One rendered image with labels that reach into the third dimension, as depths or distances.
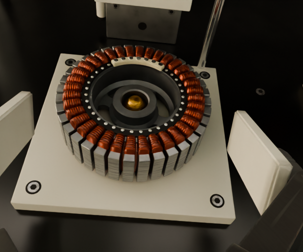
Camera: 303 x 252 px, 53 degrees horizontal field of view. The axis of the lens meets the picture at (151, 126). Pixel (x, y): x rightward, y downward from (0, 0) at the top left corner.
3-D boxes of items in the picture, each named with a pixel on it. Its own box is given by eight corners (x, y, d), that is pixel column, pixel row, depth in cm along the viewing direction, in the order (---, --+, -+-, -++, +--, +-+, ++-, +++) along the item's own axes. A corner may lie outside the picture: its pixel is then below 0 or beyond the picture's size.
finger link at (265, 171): (278, 164, 13) (294, 165, 13) (234, 109, 20) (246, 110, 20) (261, 219, 14) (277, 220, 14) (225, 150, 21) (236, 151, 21)
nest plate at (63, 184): (231, 225, 21) (236, 218, 20) (14, 209, 21) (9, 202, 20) (212, 76, 30) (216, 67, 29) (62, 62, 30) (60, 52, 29)
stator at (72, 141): (206, 190, 21) (220, 164, 18) (46, 178, 21) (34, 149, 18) (197, 79, 28) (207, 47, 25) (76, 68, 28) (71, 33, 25)
